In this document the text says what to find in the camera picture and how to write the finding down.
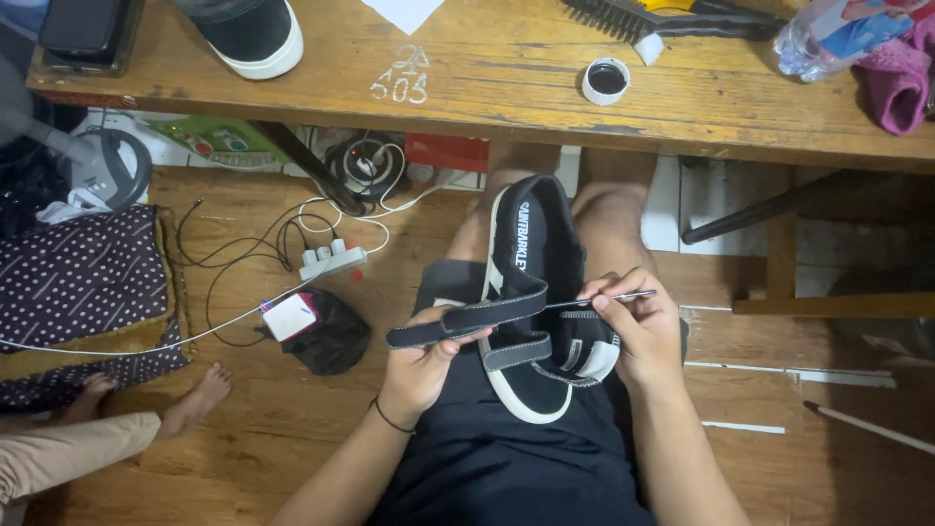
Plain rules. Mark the white cap with black polish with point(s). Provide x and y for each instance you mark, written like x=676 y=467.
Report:
x=605 y=80

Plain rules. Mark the person's left leg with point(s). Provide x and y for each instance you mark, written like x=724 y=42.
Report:
x=478 y=212

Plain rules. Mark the person's right leg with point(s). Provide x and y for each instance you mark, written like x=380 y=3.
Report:
x=613 y=212

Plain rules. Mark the grey standing fan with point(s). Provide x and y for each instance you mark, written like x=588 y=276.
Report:
x=109 y=168

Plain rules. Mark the black plastic bag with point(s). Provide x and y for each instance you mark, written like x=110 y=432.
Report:
x=332 y=340

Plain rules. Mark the black wrist band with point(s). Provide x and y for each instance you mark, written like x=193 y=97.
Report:
x=391 y=421

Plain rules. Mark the dark dotted cushion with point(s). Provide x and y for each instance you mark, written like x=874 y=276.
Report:
x=80 y=277

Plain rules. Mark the black metal table leg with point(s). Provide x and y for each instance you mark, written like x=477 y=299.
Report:
x=310 y=168

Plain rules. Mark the person's right hand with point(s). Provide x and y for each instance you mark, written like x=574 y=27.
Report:
x=650 y=343

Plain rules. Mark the white stick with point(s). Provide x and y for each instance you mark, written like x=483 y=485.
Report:
x=869 y=427

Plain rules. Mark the person's black shorts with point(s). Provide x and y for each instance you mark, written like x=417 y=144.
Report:
x=504 y=467

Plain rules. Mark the clear plastic water bottle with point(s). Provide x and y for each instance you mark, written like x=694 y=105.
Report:
x=833 y=36

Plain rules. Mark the small white block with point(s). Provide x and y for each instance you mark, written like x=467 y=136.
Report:
x=648 y=49

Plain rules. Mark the white power strip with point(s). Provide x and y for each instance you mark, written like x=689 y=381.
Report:
x=336 y=261

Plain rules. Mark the thin metal needle tool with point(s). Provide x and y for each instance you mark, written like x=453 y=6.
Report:
x=635 y=295

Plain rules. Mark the person's left hand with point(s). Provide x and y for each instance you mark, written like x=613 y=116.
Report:
x=416 y=380

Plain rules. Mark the white paper sheet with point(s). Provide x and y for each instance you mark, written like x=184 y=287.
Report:
x=403 y=13

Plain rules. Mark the green cardboard box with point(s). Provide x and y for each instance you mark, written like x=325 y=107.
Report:
x=219 y=139

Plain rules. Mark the black rectangular case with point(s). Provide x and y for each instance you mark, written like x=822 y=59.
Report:
x=87 y=33

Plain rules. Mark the red box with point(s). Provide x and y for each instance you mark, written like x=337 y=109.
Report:
x=445 y=152

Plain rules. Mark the pink knitted cloth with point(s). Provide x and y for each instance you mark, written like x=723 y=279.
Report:
x=895 y=84

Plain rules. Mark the black suede shoe white sole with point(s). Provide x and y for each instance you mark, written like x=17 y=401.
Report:
x=248 y=33

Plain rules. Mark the white crumpled cloth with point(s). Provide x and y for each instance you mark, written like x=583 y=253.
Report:
x=69 y=208

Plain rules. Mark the white small packet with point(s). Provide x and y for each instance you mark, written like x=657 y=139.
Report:
x=288 y=318

